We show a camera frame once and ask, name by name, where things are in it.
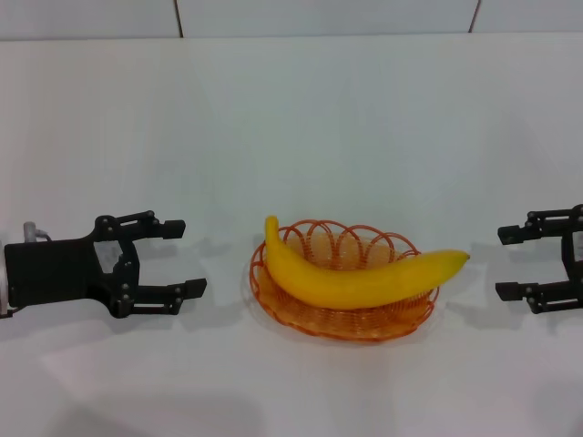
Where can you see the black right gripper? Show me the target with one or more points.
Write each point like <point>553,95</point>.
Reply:
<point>576,255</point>

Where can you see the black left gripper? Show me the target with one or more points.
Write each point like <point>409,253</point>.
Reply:
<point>54,273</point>

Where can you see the yellow banana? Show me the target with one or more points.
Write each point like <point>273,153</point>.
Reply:
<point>346,287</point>

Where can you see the white tablecloth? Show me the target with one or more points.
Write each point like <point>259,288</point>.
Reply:
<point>291,114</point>

